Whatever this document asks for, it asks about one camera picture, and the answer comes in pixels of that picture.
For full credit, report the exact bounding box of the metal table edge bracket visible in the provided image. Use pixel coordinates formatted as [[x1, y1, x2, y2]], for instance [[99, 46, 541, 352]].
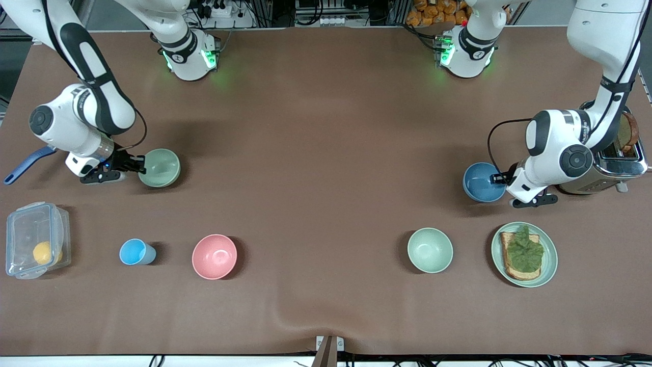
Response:
[[316, 335, 344, 367]]

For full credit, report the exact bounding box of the pink bowl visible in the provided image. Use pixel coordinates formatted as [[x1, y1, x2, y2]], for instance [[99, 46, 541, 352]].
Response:
[[192, 234, 238, 280]]

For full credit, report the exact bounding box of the black saucepan blue handle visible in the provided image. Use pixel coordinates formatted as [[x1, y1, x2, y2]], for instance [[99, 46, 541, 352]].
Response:
[[4, 146, 58, 185]]

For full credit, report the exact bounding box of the toast slice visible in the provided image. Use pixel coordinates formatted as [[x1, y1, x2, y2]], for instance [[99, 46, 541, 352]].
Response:
[[500, 232, 541, 281]]

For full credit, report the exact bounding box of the light green plate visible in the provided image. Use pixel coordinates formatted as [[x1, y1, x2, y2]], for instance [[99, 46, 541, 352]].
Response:
[[491, 222, 559, 288]]

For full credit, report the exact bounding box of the silver beige toaster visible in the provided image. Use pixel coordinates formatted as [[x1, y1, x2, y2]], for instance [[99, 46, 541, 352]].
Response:
[[558, 104, 649, 195]]

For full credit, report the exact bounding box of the blue bowl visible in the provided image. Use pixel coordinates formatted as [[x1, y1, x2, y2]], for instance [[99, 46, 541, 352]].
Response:
[[463, 162, 507, 203]]

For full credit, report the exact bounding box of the brown bread slice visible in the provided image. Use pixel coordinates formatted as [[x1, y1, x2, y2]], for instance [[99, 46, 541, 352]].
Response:
[[614, 112, 639, 153]]

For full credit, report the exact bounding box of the light blue cup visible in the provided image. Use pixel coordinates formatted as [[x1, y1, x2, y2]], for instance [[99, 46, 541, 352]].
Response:
[[119, 239, 157, 266]]

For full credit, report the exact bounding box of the yellow lemon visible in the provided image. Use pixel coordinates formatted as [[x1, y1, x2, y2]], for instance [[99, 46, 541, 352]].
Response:
[[33, 241, 63, 266]]

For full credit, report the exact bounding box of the green lettuce leaf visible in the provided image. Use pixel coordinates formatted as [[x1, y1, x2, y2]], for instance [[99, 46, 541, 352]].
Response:
[[507, 225, 545, 273]]

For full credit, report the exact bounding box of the clear plastic food container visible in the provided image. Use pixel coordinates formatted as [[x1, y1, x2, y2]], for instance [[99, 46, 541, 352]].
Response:
[[5, 202, 72, 280]]

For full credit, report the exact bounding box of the bag of orange buns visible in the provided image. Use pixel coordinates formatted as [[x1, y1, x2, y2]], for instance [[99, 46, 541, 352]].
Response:
[[406, 0, 469, 27]]

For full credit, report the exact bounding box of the white power strip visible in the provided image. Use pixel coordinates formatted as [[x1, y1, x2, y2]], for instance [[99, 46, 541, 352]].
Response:
[[201, 3, 235, 18]]

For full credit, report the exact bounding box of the light green bowl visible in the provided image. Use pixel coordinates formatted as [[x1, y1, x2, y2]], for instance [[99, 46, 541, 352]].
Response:
[[407, 227, 454, 274], [138, 148, 181, 188]]

